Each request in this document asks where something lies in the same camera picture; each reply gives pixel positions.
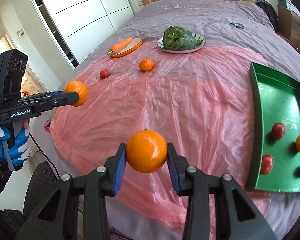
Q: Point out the white patterned plate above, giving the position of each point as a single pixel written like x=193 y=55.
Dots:
x=187 y=44

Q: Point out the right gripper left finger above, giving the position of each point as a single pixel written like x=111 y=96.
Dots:
x=56 y=216

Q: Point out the pink plastic sheet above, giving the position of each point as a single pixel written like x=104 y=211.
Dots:
x=201 y=102

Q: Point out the black mesh chair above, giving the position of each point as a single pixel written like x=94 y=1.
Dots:
x=41 y=182

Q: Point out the orange oval dish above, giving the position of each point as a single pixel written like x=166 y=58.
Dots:
x=134 y=44

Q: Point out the small dark object on bed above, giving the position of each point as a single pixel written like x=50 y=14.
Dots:
x=237 y=25

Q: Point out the black backpack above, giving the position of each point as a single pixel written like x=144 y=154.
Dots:
x=270 y=12

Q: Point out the green leafy vegetable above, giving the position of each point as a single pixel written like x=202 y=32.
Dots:
x=178 y=38

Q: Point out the green rectangular tray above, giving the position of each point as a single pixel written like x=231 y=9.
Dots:
x=275 y=164

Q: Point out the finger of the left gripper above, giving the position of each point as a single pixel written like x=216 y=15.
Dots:
x=39 y=106
x=45 y=96

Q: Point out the wooden drawer cabinet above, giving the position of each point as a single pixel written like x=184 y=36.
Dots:
x=289 y=26

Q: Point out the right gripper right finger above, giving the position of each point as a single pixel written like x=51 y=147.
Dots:
x=237 y=217

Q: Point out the white wardrobe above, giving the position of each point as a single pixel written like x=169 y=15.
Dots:
x=80 y=26

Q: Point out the orange carrot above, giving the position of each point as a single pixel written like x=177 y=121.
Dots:
x=119 y=46

